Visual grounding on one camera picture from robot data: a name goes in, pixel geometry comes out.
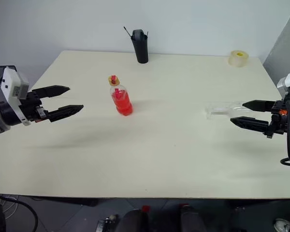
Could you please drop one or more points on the clear tape roll yellow core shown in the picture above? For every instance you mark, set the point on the clear tape roll yellow core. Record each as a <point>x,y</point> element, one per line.
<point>238,58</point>

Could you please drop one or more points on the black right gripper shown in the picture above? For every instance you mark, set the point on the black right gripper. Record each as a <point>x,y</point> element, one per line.
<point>279,120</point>

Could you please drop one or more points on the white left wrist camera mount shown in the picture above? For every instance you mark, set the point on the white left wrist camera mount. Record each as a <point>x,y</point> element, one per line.
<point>13,83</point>

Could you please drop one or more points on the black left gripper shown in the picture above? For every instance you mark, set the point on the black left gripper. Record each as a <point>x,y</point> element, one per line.
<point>33,108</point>

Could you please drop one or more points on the white shoe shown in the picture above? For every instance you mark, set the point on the white shoe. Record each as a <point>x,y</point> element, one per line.
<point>282,224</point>

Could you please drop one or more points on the clear plastic cup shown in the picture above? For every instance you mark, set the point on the clear plastic cup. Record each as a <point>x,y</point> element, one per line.
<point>228,111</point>

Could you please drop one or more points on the black pen holder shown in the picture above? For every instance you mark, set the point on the black pen holder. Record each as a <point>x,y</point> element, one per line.
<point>140,49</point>

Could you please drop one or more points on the black stick in holder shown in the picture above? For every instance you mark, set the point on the black stick in holder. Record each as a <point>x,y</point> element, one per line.
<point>127,32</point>

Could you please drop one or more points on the dark rounded shape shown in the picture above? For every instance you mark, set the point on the dark rounded shape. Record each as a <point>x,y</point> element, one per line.
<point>131,221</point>
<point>191,218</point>

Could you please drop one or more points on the red liquid plastic bottle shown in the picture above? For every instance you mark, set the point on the red liquid plastic bottle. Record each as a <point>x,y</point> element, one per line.
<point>122,102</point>

